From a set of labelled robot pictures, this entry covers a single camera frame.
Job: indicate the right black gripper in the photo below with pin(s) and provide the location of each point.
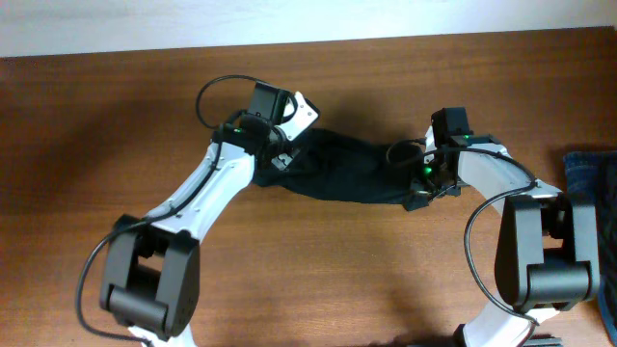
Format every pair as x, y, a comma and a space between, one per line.
423, 188

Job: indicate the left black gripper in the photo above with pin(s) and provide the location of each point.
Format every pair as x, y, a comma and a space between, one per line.
287, 157

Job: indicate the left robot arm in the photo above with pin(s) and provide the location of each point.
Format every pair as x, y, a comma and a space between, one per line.
151, 277

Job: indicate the black nike t-shirt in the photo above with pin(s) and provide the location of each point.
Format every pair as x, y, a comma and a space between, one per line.
325, 165

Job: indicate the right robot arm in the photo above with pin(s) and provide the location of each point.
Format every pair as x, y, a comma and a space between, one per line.
547, 258

